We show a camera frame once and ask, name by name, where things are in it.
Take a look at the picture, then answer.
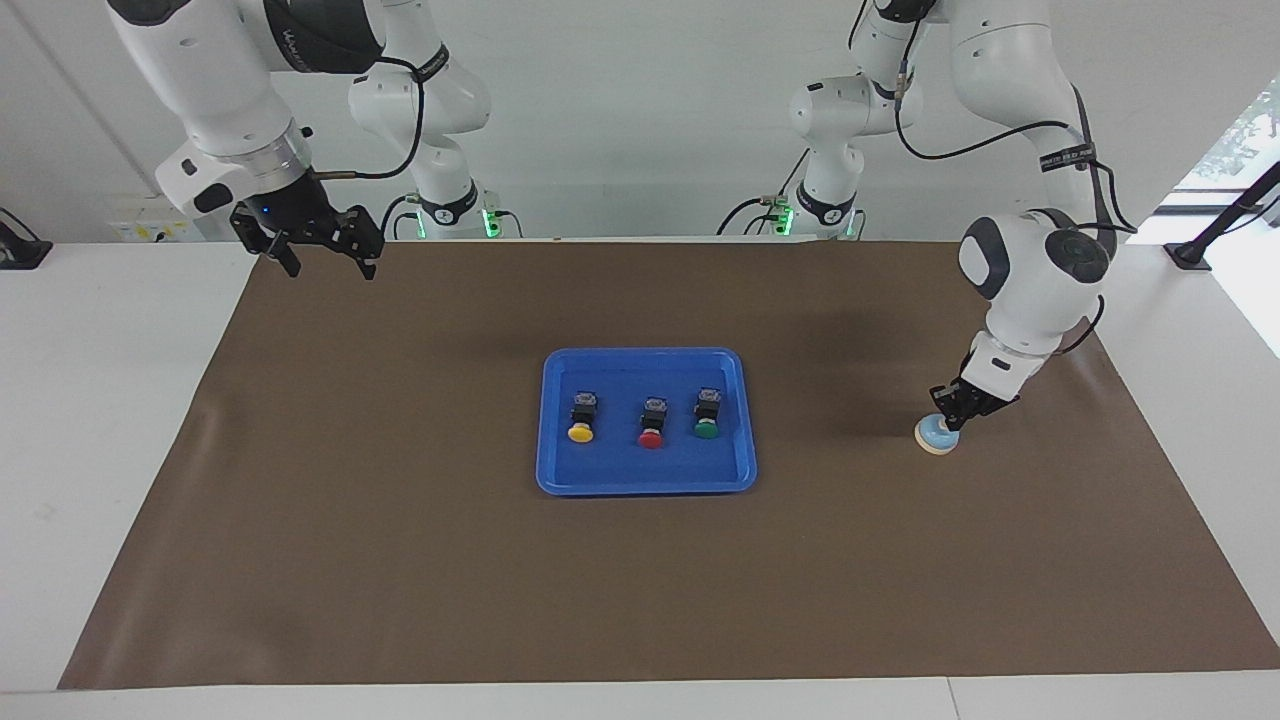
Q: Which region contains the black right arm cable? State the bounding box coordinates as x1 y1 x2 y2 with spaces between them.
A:
310 55 426 181

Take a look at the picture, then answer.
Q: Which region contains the black base cable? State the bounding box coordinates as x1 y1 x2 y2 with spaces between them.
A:
715 150 811 238
378 193 421 241

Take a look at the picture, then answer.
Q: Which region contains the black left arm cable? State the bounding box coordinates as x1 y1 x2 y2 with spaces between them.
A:
893 60 1139 356

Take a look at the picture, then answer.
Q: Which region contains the light blue desk bell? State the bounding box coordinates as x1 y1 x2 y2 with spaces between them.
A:
915 415 961 457

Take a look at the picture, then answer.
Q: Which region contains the black left base cable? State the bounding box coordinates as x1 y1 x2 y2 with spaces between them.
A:
715 150 811 238

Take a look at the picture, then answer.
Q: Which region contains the black right base cable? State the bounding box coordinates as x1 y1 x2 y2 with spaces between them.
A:
378 193 421 241

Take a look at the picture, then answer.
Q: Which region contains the blue plastic tray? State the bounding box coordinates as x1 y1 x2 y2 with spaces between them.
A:
535 347 759 497

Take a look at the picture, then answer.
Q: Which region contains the brown table mat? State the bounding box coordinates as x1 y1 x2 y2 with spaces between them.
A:
57 240 1280 691

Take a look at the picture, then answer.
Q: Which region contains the black table clamp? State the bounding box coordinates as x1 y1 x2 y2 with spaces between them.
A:
0 208 53 271

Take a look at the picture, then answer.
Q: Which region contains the white socket box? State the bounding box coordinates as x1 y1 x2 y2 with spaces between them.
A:
108 218 216 244

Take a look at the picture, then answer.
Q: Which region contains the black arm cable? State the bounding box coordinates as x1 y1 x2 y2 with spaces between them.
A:
310 55 426 181
893 60 1139 356

